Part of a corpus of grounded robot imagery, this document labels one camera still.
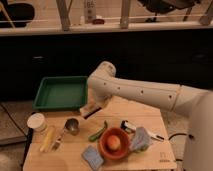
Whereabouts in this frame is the green plastic tray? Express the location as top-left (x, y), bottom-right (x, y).
top-left (33, 76), bottom-right (88, 111)

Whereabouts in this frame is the green pepper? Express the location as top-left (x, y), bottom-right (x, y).
top-left (88, 121), bottom-right (108, 142)

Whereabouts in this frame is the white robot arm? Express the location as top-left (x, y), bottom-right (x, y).
top-left (88, 61), bottom-right (213, 171)

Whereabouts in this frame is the black chair left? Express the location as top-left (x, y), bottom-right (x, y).
top-left (0, 0), bottom-right (35, 28)

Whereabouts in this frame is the white bottle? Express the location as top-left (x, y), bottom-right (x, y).
top-left (84, 0), bottom-right (96, 23)

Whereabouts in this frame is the black cable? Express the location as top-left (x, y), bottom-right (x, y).
top-left (168, 132), bottom-right (184, 163)

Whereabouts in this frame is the yellow corn cob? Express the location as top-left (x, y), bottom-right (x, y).
top-left (39, 126), bottom-right (55, 152)

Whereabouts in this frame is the white black marker tool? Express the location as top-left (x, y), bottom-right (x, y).
top-left (120, 120), bottom-right (164, 141)

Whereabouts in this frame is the orange bowl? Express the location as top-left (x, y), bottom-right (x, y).
top-left (98, 127), bottom-right (130, 160)

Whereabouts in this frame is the blue sponge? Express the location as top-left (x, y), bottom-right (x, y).
top-left (82, 146), bottom-right (104, 171)

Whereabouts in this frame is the metal cup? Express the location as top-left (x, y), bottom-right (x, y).
top-left (65, 118), bottom-right (79, 135)

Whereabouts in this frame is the white paper cup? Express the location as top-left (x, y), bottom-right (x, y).
top-left (27, 113), bottom-right (47, 132)

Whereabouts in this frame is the grey blue cloth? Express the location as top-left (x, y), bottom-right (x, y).
top-left (129, 127), bottom-right (152, 152)

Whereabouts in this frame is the orange fruit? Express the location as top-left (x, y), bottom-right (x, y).
top-left (107, 135), bottom-right (121, 151)

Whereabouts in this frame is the black office chair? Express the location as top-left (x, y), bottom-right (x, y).
top-left (137, 0), bottom-right (202, 23)

